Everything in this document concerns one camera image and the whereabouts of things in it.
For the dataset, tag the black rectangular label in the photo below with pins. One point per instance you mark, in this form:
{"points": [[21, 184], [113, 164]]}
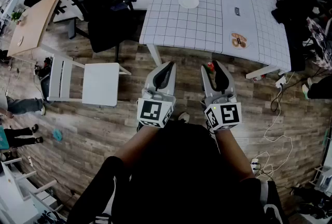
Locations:
{"points": [[237, 11]]}

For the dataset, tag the light wooden desk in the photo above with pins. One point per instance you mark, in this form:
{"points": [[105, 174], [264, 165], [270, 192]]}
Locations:
{"points": [[33, 26]]}

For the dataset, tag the black office chair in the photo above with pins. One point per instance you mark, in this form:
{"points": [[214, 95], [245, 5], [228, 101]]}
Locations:
{"points": [[103, 20]]}

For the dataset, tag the orange round sticker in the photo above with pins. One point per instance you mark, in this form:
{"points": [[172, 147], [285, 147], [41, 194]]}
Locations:
{"points": [[238, 40]]}

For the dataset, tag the white grid tablecloth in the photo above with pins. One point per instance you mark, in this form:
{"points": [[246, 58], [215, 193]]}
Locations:
{"points": [[181, 28]]}

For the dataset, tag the person's white shoe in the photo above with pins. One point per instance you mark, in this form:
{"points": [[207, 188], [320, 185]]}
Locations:
{"points": [[183, 116]]}

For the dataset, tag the patterned black white bag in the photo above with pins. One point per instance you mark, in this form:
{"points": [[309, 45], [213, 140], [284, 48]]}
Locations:
{"points": [[319, 41]]}

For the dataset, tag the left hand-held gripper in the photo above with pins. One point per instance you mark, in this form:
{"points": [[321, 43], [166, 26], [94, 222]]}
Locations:
{"points": [[150, 111]]}

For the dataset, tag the white round plate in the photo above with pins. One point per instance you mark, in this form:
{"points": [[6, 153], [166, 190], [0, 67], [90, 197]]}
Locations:
{"points": [[188, 1]]}

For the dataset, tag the white folding chair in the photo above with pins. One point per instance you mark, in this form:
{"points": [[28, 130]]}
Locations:
{"points": [[99, 84]]}

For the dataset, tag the person's left forearm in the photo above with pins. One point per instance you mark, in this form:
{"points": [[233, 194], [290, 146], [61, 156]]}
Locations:
{"points": [[135, 143]]}

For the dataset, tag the person's black clothing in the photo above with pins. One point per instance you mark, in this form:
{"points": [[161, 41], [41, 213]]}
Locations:
{"points": [[181, 179]]}

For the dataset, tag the white power strip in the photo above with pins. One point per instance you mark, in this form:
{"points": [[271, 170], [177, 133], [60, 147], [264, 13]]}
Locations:
{"points": [[254, 165]]}

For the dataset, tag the green potted plant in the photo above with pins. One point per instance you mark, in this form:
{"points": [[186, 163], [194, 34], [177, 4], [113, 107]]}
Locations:
{"points": [[16, 16]]}

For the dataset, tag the teal cloth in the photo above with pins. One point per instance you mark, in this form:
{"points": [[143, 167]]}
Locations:
{"points": [[57, 134]]}

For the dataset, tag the person's right forearm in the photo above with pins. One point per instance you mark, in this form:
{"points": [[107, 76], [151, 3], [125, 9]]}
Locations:
{"points": [[233, 153]]}

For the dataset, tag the small red object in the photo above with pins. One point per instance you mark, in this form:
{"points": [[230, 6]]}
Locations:
{"points": [[209, 67]]}

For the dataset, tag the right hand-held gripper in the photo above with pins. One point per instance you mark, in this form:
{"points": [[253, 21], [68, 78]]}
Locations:
{"points": [[229, 114]]}

